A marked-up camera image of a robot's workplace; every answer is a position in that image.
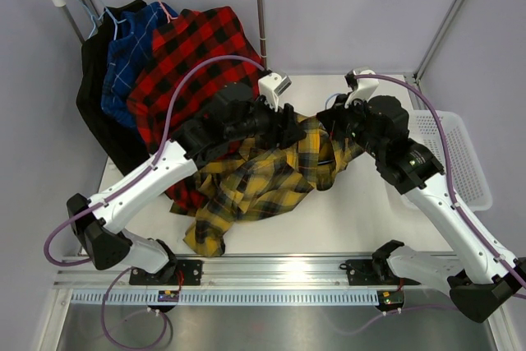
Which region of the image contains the aluminium mounting rail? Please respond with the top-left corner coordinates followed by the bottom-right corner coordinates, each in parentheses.
top-left (53, 254), bottom-right (465, 290)

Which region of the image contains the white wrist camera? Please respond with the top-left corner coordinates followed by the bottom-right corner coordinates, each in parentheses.
top-left (344, 67), bottom-right (379, 109)
top-left (258, 72), bottom-right (292, 112)

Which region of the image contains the white perforated basket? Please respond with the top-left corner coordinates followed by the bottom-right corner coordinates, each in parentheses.
top-left (408, 110), bottom-right (493, 212)

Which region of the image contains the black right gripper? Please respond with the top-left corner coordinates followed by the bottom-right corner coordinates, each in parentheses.
top-left (319, 91), bottom-right (385, 159)

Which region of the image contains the black garment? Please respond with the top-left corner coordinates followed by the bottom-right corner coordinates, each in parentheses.
top-left (76, 0), bottom-right (149, 175)

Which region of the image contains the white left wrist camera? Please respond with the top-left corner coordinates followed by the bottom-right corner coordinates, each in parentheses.
top-left (258, 72), bottom-right (292, 112)

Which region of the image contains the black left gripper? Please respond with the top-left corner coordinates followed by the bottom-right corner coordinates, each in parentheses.
top-left (226, 94), bottom-right (306, 150)

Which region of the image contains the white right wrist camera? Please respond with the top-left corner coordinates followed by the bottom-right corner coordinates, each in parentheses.
top-left (344, 67), bottom-right (379, 109)

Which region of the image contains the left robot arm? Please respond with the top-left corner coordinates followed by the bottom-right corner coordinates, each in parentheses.
top-left (67, 84), bottom-right (306, 284)

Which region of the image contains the blue plaid shirt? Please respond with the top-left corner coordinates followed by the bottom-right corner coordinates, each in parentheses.
top-left (101, 2), bottom-right (178, 131)

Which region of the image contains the red black checked shirt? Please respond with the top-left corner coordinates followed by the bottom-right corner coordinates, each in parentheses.
top-left (126, 6), bottom-right (275, 217)

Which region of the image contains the blue hanger on rack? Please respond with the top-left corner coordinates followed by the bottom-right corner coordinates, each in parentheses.
top-left (77, 0), bottom-right (99, 39)
top-left (98, 0), bottom-right (126, 40)

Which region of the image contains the yellow plaid shirt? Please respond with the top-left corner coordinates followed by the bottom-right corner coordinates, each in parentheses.
top-left (183, 115), bottom-right (363, 257)

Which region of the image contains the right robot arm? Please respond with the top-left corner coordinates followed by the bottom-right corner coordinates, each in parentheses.
top-left (316, 95), bottom-right (525, 323)

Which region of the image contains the white slotted cable duct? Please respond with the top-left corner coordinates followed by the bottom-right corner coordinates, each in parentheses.
top-left (72, 289), bottom-right (380, 306)

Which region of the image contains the light blue wire hanger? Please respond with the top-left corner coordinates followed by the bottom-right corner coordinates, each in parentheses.
top-left (318, 93), bottom-right (344, 165)

